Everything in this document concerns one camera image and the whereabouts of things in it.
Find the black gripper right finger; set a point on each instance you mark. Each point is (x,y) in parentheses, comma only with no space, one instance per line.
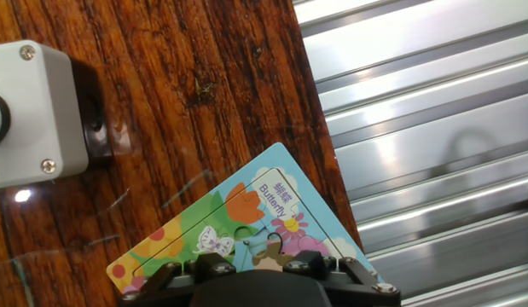
(357,285)

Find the white box with red button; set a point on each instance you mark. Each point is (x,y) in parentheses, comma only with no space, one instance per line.
(37,115)

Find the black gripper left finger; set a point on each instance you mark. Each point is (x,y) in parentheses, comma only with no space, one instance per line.
(170,281)

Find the colourful butterfly puzzle board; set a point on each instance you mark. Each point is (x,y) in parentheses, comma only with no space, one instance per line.
(229,221)

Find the girl head puzzle piece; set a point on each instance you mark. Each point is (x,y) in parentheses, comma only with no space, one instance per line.
(270,258)

